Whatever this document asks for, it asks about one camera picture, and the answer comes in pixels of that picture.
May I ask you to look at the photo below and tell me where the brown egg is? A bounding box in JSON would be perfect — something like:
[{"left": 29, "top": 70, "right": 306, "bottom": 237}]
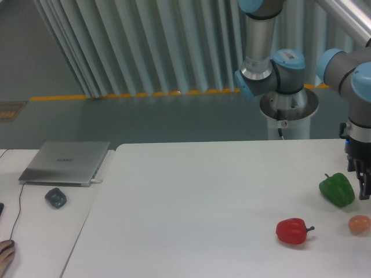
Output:
[{"left": 348, "top": 215, "right": 370, "bottom": 235}]

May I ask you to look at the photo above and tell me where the red bell pepper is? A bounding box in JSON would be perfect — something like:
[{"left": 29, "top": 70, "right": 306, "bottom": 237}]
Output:
[{"left": 275, "top": 218, "right": 315, "bottom": 245}]

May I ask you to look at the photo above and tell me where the person's hand on mouse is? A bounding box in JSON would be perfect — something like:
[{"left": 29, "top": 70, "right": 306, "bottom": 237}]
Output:
[{"left": 1, "top": 240, "right": 15, "bottom": 273}]

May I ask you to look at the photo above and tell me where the green bell pepper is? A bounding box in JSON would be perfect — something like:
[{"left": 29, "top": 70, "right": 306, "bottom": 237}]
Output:
[{"left": 318, "top": 173, "right": 355, "bottom": 208}]

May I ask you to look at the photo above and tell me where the white usb dongle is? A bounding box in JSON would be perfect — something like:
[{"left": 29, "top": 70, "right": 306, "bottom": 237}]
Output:
[{"left": 90, "top": 179, "right": 103, "bottom": 184}]

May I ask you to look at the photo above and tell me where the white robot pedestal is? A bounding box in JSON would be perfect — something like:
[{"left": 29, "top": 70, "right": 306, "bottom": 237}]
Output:
[{"left": 260, "top": 88, "right": 319, "bottom": 140}]

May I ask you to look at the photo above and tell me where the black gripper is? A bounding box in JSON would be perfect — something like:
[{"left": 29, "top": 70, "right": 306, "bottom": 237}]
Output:
[{"left": 339, "top": 122, "right": 370, "bottom": 200}]

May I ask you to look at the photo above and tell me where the black mouse cable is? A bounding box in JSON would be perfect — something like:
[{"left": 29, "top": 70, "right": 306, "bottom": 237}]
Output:
[{"left": 0, "top": 148, "right": 26, "bottom": 241}]

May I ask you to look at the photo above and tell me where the silver closed laptop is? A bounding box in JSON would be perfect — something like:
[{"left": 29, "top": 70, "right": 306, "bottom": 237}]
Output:
[{"left": 19, "top": 141, "right": 110, "bottom": 186}]

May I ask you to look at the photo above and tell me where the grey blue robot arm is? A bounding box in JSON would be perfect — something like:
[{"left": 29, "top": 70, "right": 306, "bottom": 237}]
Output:
[{"left": 235, "top": 1, "right": 370, "bottom": 200}]

